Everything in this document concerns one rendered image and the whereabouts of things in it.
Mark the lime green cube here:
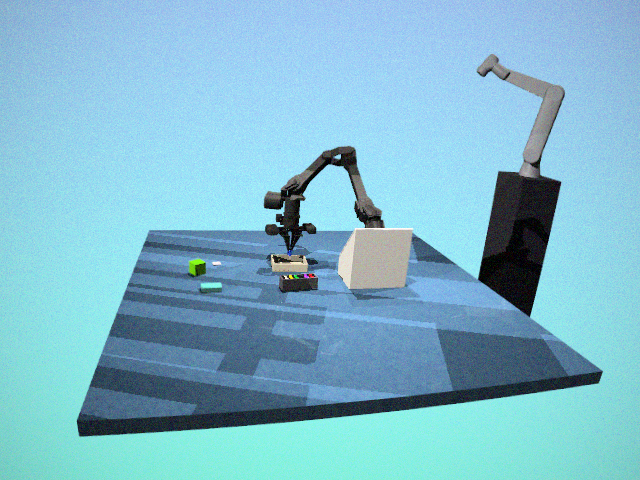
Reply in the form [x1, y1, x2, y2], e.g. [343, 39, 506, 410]
[190, 259, 206, 276]

